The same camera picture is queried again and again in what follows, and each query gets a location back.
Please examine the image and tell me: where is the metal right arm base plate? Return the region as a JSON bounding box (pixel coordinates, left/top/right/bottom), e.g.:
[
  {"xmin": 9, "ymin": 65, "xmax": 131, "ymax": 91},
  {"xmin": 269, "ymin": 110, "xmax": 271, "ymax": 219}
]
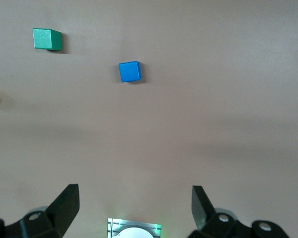
[{"xmin": 107, "ymin": 218, "xmax": 162, "ymax": 238}]

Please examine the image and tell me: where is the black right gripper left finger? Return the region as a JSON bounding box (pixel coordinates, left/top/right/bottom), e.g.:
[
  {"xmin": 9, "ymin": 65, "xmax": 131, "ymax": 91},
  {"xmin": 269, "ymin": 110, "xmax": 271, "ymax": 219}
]
[{"xmin": 0, "ymin": 183, "xmax": 80, "ymax": 238}]

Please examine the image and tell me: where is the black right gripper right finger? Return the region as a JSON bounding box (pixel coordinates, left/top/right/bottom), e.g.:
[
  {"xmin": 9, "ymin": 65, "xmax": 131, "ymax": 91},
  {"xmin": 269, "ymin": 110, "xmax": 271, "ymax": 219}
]
[{"xmin": 187, "ymin": 185, "xmax": 290, "ymax": 238}]

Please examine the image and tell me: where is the green wooden cube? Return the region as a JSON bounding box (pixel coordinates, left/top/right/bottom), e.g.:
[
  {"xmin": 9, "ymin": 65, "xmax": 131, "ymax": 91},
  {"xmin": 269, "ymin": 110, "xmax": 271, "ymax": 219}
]
[{"xmin": 32, "ymin": 28, "xmax": 62, "ymax": 52}]

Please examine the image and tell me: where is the blue wooden cube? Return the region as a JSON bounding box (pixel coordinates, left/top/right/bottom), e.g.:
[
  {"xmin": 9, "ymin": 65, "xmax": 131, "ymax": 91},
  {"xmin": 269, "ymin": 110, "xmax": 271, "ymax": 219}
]
[{"xmin": 118, "ymin": 60, "xmax": 142, "ymax": 83}]

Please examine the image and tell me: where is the brown table cover sheet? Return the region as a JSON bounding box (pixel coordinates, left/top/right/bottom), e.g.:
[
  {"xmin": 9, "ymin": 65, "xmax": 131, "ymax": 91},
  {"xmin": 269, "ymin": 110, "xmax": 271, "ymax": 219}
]
[{"xmin": 0, "ymin": 0, "xmax": 298, "ymax": 238}]

